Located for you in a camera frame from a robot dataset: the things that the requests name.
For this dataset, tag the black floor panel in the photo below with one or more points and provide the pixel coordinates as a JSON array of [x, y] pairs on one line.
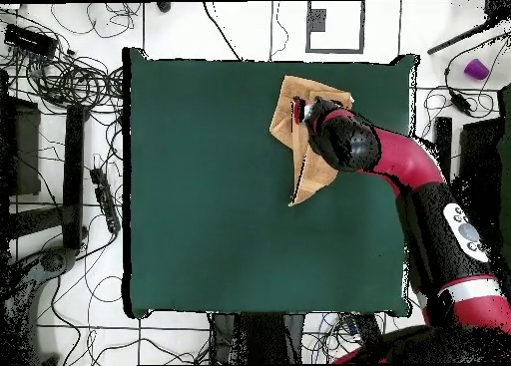
[[24, 150], [481, 150]]

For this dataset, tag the small black object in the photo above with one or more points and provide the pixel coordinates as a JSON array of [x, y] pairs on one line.
[[163, 6]]

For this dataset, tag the black power strip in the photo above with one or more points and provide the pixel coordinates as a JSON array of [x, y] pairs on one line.
[[369, 326], [104, 200]]

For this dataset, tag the black tripod base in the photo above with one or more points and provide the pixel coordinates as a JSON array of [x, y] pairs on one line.
[[52, 261]]

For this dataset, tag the orange terry towel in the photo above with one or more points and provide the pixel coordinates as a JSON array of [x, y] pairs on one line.
[[311, 174]]

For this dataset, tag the grey floor frame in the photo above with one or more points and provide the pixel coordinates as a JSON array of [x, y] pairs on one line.
[[335, 51]]

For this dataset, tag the black power adapter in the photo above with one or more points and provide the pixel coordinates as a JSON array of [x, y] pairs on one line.
[[461, 102]]

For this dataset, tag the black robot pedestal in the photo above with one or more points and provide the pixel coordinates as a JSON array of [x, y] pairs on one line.
[[255, 338]]

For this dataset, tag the black upright bar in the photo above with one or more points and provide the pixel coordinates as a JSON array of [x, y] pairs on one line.
[[444, 142], [74, 174]]

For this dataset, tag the black rod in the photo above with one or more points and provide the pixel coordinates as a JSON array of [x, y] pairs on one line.
[[459, 37]]

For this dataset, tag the dark green table cloth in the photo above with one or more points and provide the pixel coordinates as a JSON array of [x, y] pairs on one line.
[[199, 222]]

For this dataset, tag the black box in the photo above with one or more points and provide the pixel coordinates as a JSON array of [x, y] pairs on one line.
[[30, 41]]

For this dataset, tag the purple cup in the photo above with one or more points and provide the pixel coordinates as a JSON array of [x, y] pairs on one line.
[[476, 69]]

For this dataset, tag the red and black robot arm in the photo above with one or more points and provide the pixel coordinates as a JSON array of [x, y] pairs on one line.
[[403, 162]]

